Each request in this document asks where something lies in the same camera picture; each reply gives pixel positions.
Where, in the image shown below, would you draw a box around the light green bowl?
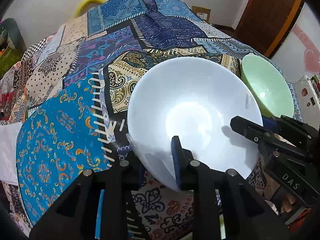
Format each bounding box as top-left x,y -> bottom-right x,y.
241,54 -> 294,118

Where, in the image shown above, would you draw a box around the white bowl black spots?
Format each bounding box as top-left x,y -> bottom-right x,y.
127,57 -> 263,191

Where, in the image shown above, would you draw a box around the right hand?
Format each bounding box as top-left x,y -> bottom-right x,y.
264,179 -> 296,213

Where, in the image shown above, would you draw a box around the white case with stickers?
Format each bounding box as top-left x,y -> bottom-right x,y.
294,75 -> 320,129

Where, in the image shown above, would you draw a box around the white cloth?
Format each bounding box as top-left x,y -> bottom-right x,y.
0,122 -> 22,186

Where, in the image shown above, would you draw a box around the brown wooden door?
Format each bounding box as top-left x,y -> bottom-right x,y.
235,0 -> 304,58

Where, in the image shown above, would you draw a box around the cardboard box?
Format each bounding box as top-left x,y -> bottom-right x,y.
191,6 -> 211,23

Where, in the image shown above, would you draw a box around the yellow hoop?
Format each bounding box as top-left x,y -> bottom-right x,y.
73,0 -> 107,18

